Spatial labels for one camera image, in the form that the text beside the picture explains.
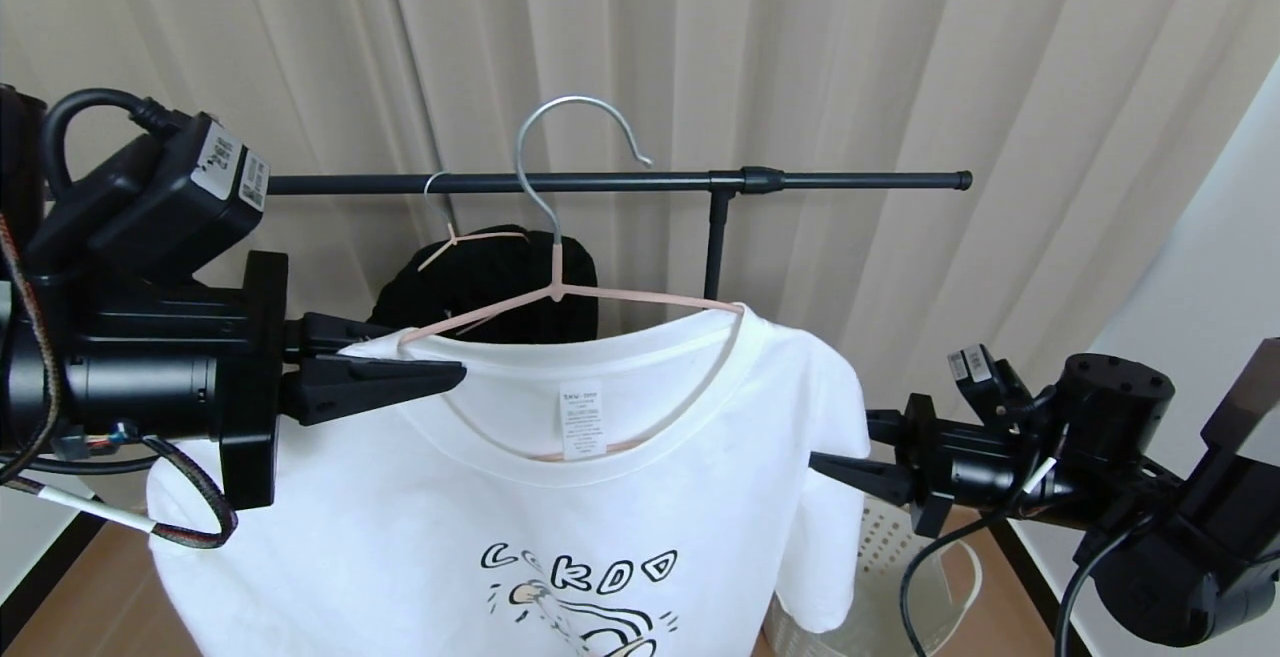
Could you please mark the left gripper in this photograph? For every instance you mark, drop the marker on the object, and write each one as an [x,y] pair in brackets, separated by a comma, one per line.
[150,397]

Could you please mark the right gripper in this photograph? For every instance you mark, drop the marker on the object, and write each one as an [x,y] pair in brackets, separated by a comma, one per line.
[980,472]

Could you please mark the black shorts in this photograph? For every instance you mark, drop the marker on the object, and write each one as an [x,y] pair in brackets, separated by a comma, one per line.
[480,287]

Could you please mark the white garment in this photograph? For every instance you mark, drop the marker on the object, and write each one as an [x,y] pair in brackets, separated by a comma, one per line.
[400,497]

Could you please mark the pink clothes hanger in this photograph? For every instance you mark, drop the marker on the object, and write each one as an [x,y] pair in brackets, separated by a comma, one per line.
[470,239]
[640,297]

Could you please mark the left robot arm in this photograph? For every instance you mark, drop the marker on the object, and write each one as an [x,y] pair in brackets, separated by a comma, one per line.
[25,387]

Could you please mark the white laundry basket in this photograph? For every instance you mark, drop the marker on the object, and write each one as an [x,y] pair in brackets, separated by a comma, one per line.
[870,577]

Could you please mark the black clothes rack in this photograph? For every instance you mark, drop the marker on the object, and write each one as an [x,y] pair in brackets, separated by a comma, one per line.
[850,180]

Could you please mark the silver curtain wand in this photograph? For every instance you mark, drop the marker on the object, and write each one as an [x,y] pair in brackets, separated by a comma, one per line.
[410,57]

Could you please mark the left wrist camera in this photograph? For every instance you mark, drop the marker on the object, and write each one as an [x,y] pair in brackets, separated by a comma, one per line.
[170,197]

